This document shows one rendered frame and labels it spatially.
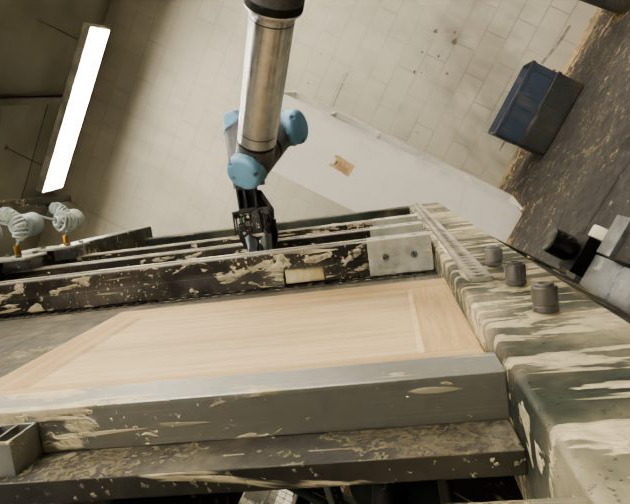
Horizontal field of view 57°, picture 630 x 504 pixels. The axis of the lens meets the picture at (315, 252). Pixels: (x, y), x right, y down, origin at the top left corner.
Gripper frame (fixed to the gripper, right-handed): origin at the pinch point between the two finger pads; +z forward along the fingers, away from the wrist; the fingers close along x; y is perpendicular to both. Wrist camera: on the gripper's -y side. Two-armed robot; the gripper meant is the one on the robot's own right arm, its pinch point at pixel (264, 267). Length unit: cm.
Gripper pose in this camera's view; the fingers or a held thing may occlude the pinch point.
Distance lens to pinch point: 134.9
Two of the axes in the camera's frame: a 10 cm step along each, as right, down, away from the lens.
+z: 1.4, 9.8, 1.2
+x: 9.8, -1.2, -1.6
